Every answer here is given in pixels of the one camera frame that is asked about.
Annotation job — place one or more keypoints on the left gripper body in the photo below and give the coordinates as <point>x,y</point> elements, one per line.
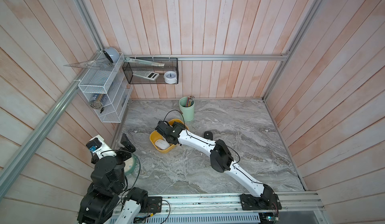
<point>130,147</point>

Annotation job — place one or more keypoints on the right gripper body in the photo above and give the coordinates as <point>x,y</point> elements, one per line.
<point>174,126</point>

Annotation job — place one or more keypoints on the large black mouse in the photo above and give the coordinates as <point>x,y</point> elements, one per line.
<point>162,144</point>

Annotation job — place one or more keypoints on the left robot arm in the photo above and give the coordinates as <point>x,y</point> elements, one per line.
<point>109,184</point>

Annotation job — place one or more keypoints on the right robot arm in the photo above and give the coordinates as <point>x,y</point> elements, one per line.
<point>220,157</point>

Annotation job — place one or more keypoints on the yellow plastic storage box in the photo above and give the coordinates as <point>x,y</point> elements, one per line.
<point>155,136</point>

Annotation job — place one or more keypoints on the green alarm clock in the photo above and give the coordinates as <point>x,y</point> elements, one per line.
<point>130,165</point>

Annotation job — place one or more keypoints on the mint green pencil cup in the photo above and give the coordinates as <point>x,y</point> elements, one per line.
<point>188,113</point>

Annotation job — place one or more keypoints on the colored pencils in cup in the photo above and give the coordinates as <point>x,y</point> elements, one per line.
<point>189,101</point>

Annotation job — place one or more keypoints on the clear tube of pencils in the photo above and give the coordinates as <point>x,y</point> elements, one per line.
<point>97,101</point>

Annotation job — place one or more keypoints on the white tape roll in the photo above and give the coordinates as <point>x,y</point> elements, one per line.
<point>170,77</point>

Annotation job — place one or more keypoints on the white calculator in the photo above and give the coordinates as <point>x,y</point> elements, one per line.
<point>149,75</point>

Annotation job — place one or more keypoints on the clear triangle ruler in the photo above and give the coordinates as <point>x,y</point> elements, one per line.
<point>97,64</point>

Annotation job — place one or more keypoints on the green ruler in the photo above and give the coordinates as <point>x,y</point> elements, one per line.
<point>135,62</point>

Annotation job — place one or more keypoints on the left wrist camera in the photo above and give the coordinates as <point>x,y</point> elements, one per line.
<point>99,149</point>

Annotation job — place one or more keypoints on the white wire mesh shelf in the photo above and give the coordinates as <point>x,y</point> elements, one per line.
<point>111,83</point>

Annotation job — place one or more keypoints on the black wire mesh shelf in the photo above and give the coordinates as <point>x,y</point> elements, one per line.
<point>170,64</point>

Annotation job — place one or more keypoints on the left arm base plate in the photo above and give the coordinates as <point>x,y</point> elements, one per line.
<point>147,204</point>

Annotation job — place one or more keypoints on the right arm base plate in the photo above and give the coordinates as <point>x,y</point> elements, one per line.
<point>251,203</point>

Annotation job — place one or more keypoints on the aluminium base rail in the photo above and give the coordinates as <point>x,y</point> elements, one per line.
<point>225,208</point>

